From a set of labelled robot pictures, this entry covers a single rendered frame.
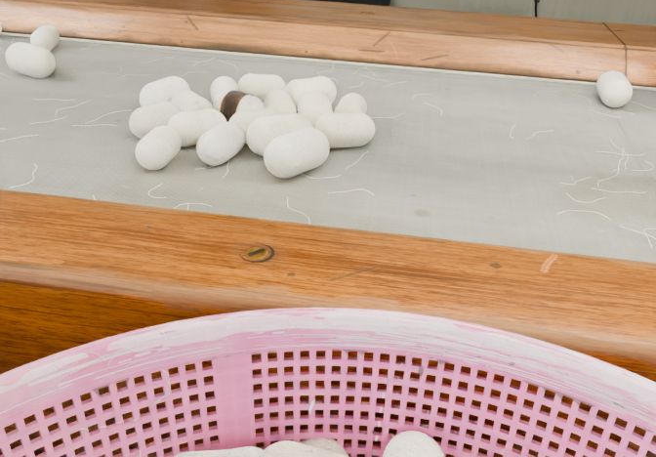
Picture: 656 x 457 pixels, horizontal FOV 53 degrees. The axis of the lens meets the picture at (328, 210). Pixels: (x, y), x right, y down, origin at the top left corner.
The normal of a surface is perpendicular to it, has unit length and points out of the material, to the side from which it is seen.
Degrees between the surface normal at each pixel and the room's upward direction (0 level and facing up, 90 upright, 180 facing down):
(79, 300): 90
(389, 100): 0
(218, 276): 0
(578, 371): 75
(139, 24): 45
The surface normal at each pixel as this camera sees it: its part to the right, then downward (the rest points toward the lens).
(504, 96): 0.04, -0.87
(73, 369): 0.52, 0.18
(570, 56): -0.07, -0.29
